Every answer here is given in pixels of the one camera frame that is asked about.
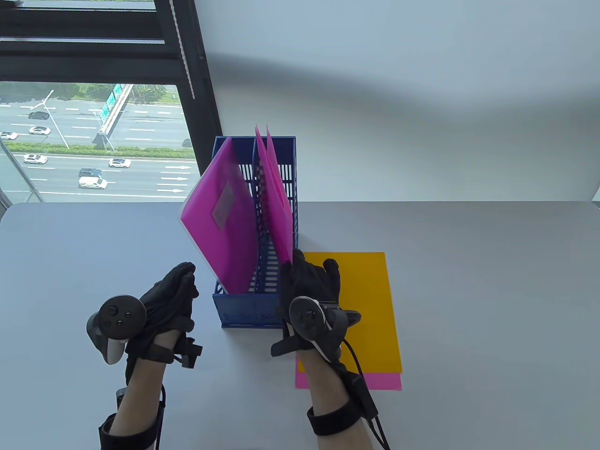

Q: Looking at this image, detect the person's left hand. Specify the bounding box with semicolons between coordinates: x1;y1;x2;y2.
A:
124;262;200;364

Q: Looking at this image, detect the person's right hand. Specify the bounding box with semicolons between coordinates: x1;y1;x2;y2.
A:
280;249;342;314

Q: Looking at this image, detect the orange cardstock sheet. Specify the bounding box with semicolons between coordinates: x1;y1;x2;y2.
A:
298;252;403;374

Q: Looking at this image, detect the clear L-shaped folder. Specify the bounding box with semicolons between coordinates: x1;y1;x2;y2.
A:
180;213;221;289

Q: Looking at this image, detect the pink L-shaped folder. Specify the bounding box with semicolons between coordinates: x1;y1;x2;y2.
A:
255;124;294;264
181;137;259;293

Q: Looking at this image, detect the pink plastic folder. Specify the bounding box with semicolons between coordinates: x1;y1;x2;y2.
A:
257;127;292;261

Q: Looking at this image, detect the pink cardstock sheet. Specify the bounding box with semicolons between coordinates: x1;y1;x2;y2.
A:
295;372;403;390

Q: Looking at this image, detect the person's left forearm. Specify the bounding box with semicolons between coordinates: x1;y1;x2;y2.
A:
110;330;181;434

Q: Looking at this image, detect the person's right forearm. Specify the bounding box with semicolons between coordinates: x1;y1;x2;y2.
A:
298;349;367;450

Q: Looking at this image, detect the right grey tracking controller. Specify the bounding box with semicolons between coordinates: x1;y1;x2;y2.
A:
288;296;343;361

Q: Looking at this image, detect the grey tracking controller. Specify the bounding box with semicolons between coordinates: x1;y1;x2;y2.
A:
86;294;147;365
288;296;343;361

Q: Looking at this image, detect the left grey tracking controller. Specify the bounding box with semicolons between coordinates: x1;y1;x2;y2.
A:
86;294;147;365

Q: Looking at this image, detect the blue plastic file organizer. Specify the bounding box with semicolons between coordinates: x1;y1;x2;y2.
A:
212;136;300;329

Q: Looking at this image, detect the highway sign gantry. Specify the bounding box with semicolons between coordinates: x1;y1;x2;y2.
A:
92;83;135;151

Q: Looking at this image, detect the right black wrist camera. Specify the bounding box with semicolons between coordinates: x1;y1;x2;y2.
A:
321;304;361;330

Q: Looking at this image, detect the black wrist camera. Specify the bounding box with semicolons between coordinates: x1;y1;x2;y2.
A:
321;304;361;330
173;337;203;370

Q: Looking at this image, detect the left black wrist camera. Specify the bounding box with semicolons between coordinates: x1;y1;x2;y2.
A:
173;337;203;370

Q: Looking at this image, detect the right black cable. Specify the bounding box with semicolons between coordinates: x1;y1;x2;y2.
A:
342;338;392;450

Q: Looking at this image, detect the black cable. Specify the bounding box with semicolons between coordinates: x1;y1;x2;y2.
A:
342;338;392;450
156;384;167;450

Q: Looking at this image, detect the left black cable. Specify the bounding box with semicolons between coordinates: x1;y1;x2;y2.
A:
156;384;167;450

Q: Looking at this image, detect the white bead chain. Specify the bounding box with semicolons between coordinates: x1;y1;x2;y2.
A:
170;0;196;100

